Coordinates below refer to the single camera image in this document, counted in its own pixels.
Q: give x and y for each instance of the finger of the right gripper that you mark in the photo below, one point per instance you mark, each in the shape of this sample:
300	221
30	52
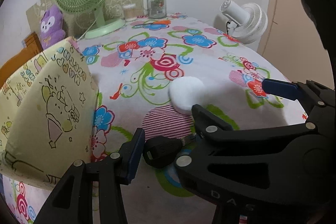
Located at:
282	89
209	126

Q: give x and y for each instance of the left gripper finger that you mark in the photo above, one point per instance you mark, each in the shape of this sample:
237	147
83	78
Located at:
131	153

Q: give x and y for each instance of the black car key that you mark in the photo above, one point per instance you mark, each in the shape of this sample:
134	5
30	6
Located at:
160	151

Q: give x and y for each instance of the white earbuds case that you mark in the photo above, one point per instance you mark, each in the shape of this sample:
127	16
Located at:
185	92

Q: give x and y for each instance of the beige door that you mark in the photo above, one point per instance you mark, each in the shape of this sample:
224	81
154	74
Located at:
291	43

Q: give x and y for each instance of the floral tablecloth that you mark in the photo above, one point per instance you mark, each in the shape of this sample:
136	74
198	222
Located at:
133	68

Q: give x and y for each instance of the white standing fan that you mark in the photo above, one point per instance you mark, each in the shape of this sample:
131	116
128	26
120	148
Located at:
246	23

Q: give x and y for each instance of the yellow cartoon fabric storage box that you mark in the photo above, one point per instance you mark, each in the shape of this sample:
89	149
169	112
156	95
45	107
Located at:
47	109

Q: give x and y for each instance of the orange scissors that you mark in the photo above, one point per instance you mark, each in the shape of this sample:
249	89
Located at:
165	22

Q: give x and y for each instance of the glass jar green lid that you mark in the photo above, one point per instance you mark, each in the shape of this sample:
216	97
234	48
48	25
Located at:
155	9

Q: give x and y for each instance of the cotton swab container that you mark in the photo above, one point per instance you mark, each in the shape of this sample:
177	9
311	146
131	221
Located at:
129	12

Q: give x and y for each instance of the wooden chair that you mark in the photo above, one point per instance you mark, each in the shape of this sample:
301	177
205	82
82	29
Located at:
32	48

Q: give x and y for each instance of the purple plush rabbit toy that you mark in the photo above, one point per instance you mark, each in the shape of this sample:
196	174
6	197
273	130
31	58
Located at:
51	27

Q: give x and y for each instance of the beige cartoon placemat board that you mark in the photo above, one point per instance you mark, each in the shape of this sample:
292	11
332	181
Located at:
75	25

